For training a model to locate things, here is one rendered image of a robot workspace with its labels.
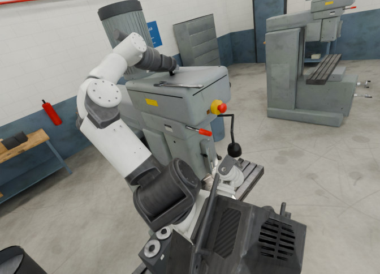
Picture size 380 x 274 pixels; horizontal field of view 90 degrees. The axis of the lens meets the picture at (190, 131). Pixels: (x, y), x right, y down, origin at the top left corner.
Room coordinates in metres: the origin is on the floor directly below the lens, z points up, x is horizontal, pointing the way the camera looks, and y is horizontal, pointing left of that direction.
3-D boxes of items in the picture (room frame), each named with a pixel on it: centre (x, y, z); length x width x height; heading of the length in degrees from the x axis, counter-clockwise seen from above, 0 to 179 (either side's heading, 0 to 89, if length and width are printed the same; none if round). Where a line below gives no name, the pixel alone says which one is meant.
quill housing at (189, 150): (0.88, 0.01, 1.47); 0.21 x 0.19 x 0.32; 128
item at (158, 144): (1.03, 0.13, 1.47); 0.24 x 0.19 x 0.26; 128
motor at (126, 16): (1.08, 0.16, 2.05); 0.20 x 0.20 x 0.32
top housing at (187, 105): (0.89, 0.02, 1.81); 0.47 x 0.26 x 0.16; 38
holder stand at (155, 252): (0.63, 0.32, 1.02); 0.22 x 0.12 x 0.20; 138
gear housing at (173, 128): (0.91, 0.03, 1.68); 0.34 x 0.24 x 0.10; 38
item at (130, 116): (1.27, 0.32, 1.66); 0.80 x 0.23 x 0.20; 38
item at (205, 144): (0.79, -0.06, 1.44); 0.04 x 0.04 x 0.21; 38
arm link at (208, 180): (0.79, -0.02, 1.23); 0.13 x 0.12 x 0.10; 110
